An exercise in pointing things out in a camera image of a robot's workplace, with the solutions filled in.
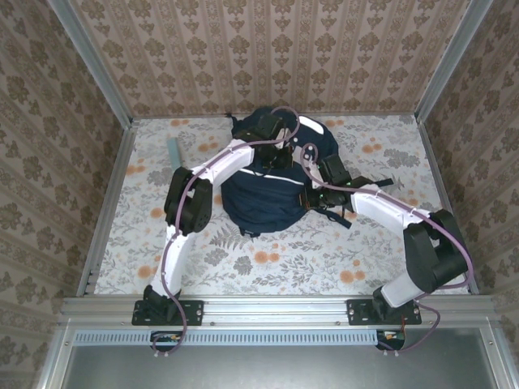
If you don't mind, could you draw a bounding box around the navy blue backpack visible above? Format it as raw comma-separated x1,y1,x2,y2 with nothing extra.
220,105,397,239

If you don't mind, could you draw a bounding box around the floral patterned table covering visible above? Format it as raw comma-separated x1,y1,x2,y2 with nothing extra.
95,114,471,297

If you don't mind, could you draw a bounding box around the light blue slim book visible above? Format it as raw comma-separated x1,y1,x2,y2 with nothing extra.
166,136,184,172

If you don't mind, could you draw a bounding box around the grey metal sheet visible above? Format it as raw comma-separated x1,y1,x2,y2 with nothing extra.
60,327,500,389

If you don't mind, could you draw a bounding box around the aluminium right side rail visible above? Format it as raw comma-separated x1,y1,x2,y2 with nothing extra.
417,115,480,296

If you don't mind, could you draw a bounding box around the aluminium cross rail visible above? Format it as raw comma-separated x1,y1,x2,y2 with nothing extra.
59,294,496,326

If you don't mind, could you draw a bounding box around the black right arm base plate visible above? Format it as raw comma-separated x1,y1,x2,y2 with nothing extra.
347,298,422,327

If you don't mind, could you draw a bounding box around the light blue slotted cable duct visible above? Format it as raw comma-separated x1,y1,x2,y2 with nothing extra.
75,328,384,347

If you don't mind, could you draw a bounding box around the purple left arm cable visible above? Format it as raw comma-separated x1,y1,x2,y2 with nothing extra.
150,105,302,361

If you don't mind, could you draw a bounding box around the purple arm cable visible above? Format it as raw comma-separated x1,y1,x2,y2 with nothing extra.
150,105,302,361
299,141,474,357

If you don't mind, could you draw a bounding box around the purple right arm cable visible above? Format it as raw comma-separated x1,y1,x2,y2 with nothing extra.
299,141,474,357

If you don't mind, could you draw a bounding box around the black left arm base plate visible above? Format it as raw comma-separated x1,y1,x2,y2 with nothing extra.
131,298,204,327

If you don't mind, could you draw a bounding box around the aluminium right corner post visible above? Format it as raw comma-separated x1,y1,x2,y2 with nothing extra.
415,0,495,122

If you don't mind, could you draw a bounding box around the aluminium corner post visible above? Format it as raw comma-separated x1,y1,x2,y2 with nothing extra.
47,0,135,127
415,0,495,122

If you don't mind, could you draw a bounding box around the aluminium left side rail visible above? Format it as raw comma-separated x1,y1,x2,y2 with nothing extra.
75,121,139,297

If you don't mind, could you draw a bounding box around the aluminium left corner post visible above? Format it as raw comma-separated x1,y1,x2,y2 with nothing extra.
47,0,135,127

